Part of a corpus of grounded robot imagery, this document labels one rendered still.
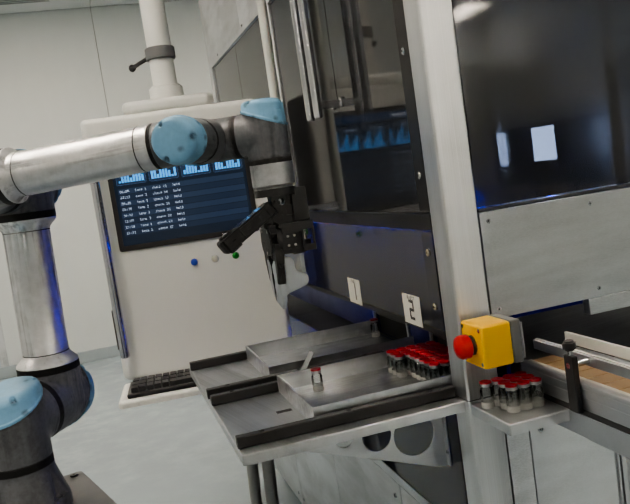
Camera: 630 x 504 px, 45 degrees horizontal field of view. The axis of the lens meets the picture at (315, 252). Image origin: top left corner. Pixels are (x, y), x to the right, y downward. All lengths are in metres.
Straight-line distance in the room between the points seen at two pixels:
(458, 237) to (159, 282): 1.12
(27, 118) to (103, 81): 0.69
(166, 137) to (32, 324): 0.50
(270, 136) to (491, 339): 0.49
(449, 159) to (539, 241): 0.23
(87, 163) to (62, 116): 5.51
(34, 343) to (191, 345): 0.81
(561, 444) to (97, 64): 5.84
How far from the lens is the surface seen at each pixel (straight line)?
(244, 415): 1.47
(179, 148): 1.19
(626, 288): 1.51
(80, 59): 6.85
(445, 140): 1.31
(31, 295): 1.51
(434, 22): 1.33
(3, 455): 1.43
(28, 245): 1.50
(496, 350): 1.27
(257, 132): 1.30
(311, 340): 1.94
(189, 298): 2.22
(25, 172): 1.33
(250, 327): 2.25
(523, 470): 1.46
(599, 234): 1.47
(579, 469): 1.53
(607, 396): 1.21
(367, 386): 1.53
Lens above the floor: 1.31
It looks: 6 degrees down
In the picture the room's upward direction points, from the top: 8 degrees counter-clockwise
